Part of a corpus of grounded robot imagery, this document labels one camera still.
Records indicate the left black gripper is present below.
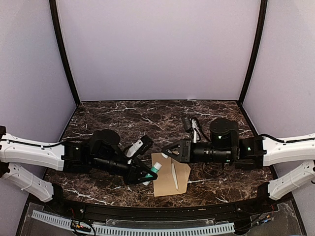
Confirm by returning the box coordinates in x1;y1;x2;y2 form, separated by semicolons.
92;155;158;186

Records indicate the small white-capped glue bottle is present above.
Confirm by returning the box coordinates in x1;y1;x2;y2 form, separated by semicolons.
142;161;162;186

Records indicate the white letter paper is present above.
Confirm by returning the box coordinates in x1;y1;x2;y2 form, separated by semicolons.
171;162;179;190

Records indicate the brown kraft envelope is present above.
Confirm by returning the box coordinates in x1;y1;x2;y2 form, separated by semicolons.
151;153;191;197

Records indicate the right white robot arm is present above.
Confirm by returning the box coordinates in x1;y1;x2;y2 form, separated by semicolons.
161;117;315;213

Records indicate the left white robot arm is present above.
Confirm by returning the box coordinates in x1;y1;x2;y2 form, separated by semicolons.
0;126;158;214

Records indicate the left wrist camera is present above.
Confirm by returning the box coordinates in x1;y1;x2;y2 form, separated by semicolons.
125;135;153;160

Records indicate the white slotted cable duct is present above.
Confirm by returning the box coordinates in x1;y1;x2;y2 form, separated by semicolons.
31;210;235;236

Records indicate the black front frame rail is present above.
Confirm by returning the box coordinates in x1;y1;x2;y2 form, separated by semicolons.
43;198;279;222

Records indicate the right black corner post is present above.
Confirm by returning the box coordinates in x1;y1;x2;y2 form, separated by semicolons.
238;0;268;107

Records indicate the black corner post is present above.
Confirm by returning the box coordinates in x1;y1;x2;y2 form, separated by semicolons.
49;0;81;106
238;0;268;107

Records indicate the left black corner post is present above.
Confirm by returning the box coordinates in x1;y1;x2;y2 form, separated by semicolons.
49;0;81;106

